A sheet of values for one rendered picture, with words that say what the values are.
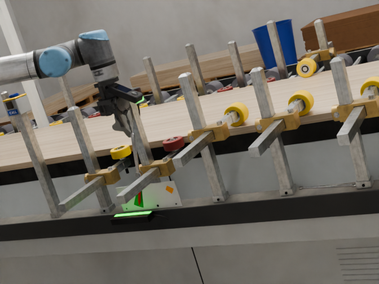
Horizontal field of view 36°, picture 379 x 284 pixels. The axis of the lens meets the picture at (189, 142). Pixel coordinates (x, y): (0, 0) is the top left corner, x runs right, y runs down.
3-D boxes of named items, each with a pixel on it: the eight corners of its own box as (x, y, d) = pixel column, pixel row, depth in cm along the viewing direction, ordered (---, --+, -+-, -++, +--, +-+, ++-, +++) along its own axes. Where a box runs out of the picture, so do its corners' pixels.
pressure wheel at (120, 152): (139, 171, 234) (131, 144, 232) (120, 178, 232) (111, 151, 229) (133, 168, 242) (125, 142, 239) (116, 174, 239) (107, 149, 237)
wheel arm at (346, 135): (351, 145, 149) (348, 131, 148) (338, 146, 151) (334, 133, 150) (380, 92, 191) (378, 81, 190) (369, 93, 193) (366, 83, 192)
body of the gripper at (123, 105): (113, 111, 207) (102, 79, 204) (132, 107, 202) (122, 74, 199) (101, 118, 200) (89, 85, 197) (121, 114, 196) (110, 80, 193)
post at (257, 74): (296, 208, 191) (259, 67, 180) (286, 209, 193) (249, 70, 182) (299, 203, 194) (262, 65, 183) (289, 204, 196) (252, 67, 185)
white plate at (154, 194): (181, 206, 210) (173, 181, 207) (123, 212, 222) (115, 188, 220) (182, 205, 210) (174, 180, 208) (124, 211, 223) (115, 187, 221)
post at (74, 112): (113, 223, 228) (73, 107, 216) (106, 223, 230) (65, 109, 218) (118, 219, 231) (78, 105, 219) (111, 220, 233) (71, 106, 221)
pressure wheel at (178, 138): (184, 168, 219) (176, 140, 217) (167, 171, 223) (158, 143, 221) (193, 160, 226) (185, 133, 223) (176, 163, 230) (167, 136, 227)
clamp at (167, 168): (170, 176, 208) (166, 163, 206) (139, 180, 214) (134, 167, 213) (176, 169, 212) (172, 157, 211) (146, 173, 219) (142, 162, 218)
